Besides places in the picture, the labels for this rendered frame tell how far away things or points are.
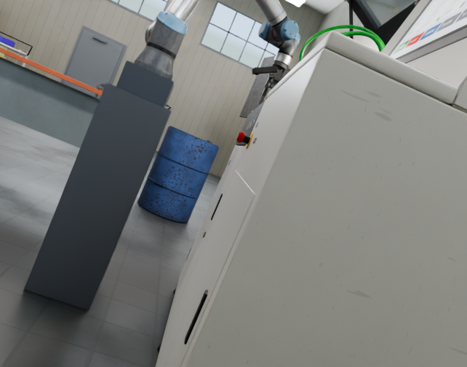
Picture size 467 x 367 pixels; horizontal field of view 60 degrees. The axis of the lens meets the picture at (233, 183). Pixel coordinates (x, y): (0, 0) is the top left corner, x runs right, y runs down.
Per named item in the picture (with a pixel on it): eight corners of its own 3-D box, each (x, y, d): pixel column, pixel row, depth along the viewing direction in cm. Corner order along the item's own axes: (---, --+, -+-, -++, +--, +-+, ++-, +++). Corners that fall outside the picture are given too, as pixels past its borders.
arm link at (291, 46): (282, 29, 187) (296, 38, 190) (272, 52, 188) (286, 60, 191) (290, 27, 180) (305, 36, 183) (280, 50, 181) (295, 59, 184)
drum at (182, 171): (188, 216, 400) (218, 145, 395) (188, 228, 350) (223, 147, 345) (140, 196, 392) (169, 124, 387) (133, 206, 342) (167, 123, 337)
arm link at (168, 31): (149, 40, 145) (164, 4, 144) (143, 44, 157) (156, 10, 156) (180, 55, 150) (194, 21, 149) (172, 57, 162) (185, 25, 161)
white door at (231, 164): (180, 270, 204) (233, 145, 199) (185, 271, 204) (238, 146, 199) (164, 328, 140) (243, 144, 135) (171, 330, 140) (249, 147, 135)
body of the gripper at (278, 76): (281, 92, 184) (292, 68, 183) (264, 85, 183) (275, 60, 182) (278, 95, 191) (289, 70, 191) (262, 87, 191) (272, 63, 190)
